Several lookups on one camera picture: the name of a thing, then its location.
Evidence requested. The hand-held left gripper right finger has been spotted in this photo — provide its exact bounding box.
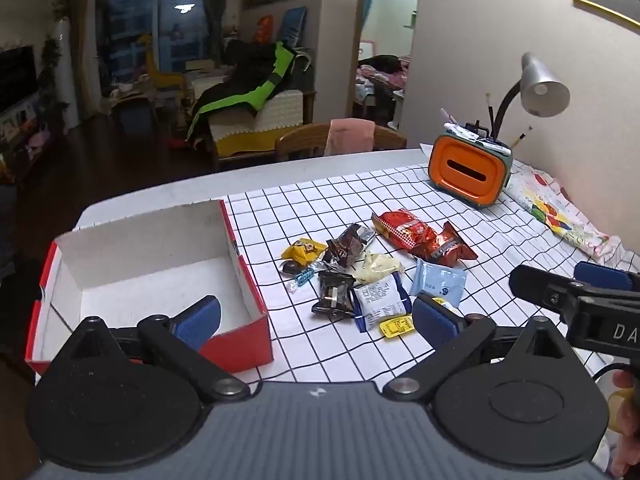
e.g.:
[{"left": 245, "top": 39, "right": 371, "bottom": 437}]
[{"left": 382, "top": 294, "right": 581, "bottom": 403}]

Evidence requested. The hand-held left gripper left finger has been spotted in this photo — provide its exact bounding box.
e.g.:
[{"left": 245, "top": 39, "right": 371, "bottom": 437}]
[{"left": 60, "top": 295, "right": 251, "bottom": 404}]

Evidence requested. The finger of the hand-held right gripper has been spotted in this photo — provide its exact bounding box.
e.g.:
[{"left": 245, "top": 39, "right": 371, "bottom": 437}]
[
  {"left": 509, "top": 264, "right": 583, "bottom": 318},
  {"left": 573, "top": 261, "right": 640, "bottom": 292}
]

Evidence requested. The light blue snack packet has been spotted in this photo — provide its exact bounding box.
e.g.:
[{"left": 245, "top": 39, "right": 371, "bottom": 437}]
[{"left": 411, "top": 258, "right": 468, "bottom": 308}]

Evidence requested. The small yellow packet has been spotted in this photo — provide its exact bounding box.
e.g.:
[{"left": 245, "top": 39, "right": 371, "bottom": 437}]
[{"left": 378, "top": 312, "right": 416, "bottom": 338}]

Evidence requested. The white blue-edged snack packet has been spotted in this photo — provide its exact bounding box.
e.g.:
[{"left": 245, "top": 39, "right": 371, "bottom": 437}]
[{"left": 350, "top": 272, "right": 413, "bottom": 333}]

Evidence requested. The red cardboard box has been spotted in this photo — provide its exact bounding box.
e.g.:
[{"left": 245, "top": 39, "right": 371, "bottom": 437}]
[{"left": 25, "top": 199, "right": 275, "bottom": 375}]

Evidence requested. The red-brown snack packet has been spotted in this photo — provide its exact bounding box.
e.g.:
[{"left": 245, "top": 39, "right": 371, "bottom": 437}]
[{"left": 425, "top": 221, "right": 479, "bottom": 268}]

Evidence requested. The cream snack packet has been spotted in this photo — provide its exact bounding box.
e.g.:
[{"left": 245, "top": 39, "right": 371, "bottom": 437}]
[{"left": 350, "top": 251, "right": 406, "bottom": 286}]

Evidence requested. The red checkered snack packet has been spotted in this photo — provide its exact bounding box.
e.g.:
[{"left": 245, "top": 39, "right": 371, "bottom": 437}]
[{"left": 371, "top": 208, "right": 441, "bottom": 261}]

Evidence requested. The dark shiny snack packet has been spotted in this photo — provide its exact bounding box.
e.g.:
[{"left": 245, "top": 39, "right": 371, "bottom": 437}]
[{"left": 311, "top": 270, "right": 357, "bottom": 322}]

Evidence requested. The blue candy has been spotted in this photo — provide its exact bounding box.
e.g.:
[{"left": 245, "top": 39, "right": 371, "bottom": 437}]
[{"left": 287, "top": 265, "right": 326, "bottom": 295}]

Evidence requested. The dark brown chocolate packet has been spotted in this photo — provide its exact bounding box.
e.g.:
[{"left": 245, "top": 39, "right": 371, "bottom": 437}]
[{"left": 322, "top": 223, "right": 376, "bottom": 272}]

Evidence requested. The yellow snack packet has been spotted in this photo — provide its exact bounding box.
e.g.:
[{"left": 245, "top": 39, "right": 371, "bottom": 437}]
[{"left": 281, "top": 238, "right": 328, "bottom": 264}]

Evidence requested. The person's right hand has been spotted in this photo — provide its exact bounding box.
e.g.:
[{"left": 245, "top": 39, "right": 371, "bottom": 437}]
[{"left": 607, "top": 370, "right": 640, "bottom": 476}]

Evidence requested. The floral cloth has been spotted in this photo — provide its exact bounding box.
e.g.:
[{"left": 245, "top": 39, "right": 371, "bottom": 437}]
[{"left": 505, "top": 160, "right": 623, "bottom": 261}]

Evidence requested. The orange desk organizer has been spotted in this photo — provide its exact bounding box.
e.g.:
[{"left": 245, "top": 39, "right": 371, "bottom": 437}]
[{"left": 427, "top": 122, "right": 515, "bottom": 210}]

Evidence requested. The grey desk lamp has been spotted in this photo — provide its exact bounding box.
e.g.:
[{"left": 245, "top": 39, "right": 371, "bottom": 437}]
[{"left": 492, "top": 52, "right": 571, "bottom": 143}]

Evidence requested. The wooden chair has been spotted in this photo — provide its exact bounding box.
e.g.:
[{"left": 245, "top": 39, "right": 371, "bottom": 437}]
[{"left": 275, "top": 122, "right": 407, "bottom": 163}]

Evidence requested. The pink cloth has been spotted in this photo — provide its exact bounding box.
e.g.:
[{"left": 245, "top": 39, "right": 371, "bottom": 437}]
[{"left": 324, "top": 118, "right": 376, "bottom": 156}]

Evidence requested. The sofa with cream cover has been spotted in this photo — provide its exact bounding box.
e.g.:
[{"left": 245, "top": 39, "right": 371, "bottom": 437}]
[{"left": 200, "top": 42, "right": 318, "bottom": 158}]

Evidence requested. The black green jacket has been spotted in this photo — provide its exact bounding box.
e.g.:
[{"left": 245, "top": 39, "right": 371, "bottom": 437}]
[{"left": 186, "top": 39, "right": 301, "bottom": 142}]

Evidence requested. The yellow giraffe toy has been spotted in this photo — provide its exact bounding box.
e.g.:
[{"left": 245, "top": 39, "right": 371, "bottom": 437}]
[{"left": 141, "top": 34, "right": 188, "bottom": 92}]

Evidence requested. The bed with bedding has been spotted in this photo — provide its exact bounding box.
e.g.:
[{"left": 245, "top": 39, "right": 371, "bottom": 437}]
[{"left": 356, "top": 55, "right": 412, "bottom": 126}]

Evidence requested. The television bench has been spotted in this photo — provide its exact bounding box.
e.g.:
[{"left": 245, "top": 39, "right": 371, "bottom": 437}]
[{"left": 0, "top": 95, "right": 56, "bottom": 181}]

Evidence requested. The white tower air conditioner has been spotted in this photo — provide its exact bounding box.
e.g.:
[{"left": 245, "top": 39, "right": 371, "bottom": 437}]
[{"left": 54, "top": 17, "right": 81, "bottom": 131}]

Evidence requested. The tall houseplant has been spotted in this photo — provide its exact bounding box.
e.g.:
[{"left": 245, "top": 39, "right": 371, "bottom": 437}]
[{"left": 37, "top": 35, "right": 68, "bottom": 126}]

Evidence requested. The red pillow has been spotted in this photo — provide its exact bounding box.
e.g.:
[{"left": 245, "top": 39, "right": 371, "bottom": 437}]
[{"left": 254, "top": 15, "right": 275, "bottom": 45}]

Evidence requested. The flat screen television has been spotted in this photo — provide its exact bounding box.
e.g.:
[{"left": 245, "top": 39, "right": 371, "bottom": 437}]
[{"left": 0, "top": 46, "right": 38, "bottom": 113}]

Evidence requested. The blue pillow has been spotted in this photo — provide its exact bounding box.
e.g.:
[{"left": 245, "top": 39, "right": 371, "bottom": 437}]
[{"left": 277, "top": 6, "right": 308, "bottom": 43}]

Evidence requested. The grey curtain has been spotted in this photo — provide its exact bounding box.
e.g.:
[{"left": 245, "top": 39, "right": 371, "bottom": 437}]
[{"left": 205, "top": 0, "right": 246, "bottom": 68}]

